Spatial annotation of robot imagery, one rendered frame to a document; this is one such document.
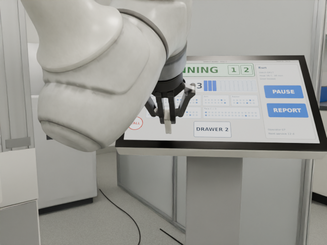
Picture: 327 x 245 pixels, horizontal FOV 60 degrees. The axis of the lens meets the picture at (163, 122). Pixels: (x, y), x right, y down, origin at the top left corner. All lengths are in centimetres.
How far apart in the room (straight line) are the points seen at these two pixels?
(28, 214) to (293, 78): 82
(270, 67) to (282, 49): 61
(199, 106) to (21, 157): 49
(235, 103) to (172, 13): 44
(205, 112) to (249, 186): 98
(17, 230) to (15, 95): 37
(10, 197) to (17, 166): 8
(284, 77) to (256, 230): 106
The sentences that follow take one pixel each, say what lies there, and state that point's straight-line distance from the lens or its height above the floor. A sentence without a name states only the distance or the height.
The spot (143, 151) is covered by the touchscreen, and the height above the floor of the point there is 95.
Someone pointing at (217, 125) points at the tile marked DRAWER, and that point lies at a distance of 73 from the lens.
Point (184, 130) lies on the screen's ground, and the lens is 72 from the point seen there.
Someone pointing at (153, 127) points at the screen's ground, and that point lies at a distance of 73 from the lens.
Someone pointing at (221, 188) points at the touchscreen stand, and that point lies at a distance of 85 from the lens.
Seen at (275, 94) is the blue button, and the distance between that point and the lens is 82.
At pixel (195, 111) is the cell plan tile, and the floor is 104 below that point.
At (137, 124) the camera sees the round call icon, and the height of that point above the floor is 101.
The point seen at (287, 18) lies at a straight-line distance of 150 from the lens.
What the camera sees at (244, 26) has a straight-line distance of 164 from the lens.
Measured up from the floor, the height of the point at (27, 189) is 83.
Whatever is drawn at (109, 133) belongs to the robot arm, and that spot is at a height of 107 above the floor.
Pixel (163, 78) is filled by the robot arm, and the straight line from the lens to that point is 49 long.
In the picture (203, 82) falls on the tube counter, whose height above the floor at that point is 112.
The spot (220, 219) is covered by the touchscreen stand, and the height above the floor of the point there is 72.
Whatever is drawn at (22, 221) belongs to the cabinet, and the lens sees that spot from 90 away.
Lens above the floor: 113
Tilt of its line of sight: 9 degrees down
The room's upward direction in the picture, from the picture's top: straight up
